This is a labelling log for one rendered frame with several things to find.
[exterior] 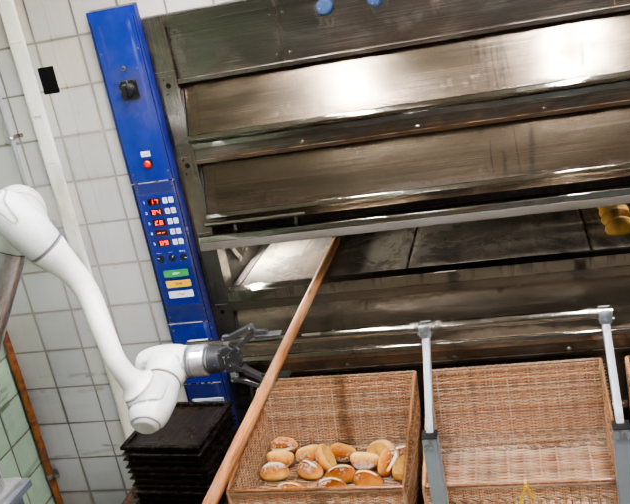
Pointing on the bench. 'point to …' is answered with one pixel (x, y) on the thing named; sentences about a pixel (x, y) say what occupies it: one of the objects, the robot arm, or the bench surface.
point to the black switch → (129, 90)
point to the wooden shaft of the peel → (267, 383)
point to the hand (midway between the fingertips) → (279, 354)
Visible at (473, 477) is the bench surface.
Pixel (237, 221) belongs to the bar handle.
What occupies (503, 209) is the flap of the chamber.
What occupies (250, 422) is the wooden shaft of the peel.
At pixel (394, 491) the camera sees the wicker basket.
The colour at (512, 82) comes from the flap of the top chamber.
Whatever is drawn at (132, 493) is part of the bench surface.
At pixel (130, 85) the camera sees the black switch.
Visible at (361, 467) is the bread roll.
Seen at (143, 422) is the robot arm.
